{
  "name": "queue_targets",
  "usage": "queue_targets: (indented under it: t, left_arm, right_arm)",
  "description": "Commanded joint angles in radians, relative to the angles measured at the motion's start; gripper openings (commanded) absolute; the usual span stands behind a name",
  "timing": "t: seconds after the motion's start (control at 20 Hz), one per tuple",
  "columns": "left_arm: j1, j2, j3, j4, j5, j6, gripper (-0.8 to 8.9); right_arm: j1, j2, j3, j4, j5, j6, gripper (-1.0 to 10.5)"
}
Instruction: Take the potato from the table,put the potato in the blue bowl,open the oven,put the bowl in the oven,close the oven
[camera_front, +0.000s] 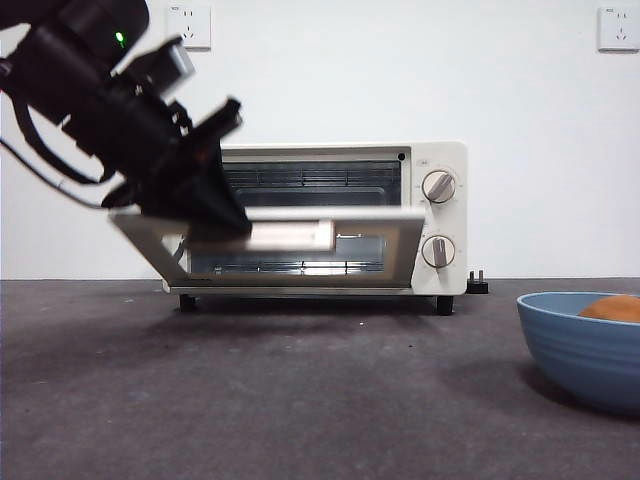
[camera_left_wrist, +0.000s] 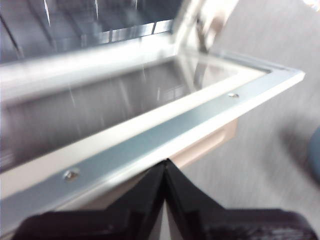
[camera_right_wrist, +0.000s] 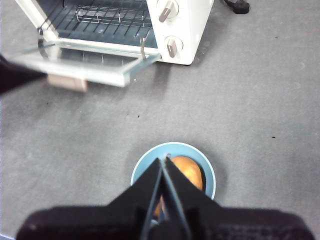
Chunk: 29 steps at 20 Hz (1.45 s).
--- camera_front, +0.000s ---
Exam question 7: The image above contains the beige oven knob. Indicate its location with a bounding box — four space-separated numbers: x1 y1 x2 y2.
421 234 457 270
421 169 457 204

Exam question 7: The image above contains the white toaster oven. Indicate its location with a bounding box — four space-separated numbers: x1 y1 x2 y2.
108 140 470 315

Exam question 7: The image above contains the metal wire oven rack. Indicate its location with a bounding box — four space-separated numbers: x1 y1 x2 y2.
189 258 386 277

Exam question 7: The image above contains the blue ribbed bowl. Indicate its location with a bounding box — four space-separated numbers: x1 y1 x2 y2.
516 292 640 415

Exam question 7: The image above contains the brown potato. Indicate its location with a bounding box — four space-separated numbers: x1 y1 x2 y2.
578 294 640 324

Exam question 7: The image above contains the white wall socket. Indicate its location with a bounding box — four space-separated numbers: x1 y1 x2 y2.
597 5 640 53
167 4 212 52

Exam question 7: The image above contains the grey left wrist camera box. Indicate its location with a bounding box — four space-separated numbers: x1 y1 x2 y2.
162 42 196 84

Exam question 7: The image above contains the black power plug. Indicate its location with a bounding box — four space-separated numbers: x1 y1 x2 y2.
467 269 491 295

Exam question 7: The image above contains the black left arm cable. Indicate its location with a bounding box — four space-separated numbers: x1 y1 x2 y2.
0 94 121 209

